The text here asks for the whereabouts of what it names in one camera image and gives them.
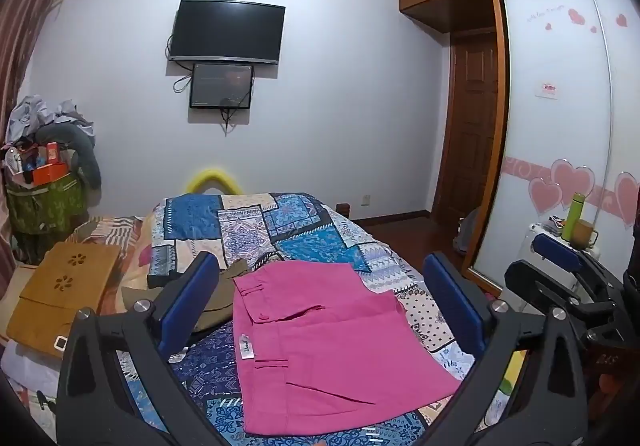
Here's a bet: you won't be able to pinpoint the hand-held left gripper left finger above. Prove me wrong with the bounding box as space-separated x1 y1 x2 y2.
56 251 236 446

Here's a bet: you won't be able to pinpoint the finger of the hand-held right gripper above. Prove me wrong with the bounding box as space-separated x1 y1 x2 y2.
532 233 609 277
504 259 626 342

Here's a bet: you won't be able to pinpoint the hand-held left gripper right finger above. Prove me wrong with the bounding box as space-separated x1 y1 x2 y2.
422 251 589 446

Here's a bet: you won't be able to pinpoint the pink pants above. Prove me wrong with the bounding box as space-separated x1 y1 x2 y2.
232 260 462 436

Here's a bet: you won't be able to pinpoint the olive green pants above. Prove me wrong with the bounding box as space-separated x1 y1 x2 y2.
122 259 251 333

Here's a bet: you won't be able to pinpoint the brown cup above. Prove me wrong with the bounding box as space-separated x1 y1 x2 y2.
572 219 600 251

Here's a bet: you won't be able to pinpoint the green bottle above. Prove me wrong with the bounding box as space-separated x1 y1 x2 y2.
561 193 587 242

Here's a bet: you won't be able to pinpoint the grey bag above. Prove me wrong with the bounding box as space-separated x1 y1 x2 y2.
452 206 482 255

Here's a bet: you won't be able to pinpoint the yellow fleece blanket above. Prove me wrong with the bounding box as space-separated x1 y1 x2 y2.
502 352 527 396

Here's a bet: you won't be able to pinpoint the wardrobe with heart stickers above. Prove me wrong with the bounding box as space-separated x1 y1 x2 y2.
462 0 640 298

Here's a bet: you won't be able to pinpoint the yellow foam arch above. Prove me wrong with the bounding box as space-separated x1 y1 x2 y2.
186 167 242 197

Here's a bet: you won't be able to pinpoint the wooden lap desk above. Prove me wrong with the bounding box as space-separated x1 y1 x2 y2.
7 241 124 360

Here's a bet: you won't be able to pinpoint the brown wooden door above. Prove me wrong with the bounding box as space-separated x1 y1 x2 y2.
432 26 501 228

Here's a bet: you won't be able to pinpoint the white cloth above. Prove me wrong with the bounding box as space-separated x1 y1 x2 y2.
1 341 60 399

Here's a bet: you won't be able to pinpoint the grey neck pillow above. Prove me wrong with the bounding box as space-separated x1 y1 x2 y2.
35 123 103 190

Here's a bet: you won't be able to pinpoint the orange box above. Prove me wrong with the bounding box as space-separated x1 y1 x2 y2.
30 160 69 187

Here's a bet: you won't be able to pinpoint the small black monitor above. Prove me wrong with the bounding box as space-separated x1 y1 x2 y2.
189 63 255 110

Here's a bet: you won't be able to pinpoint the pile of grey clothes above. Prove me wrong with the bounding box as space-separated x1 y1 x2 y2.
6 95 96 147

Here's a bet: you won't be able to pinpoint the striped curtain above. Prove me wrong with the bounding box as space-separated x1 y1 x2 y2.
0 0 81 137

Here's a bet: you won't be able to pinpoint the black wall television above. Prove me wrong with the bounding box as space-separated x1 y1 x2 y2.
167 0 287 64

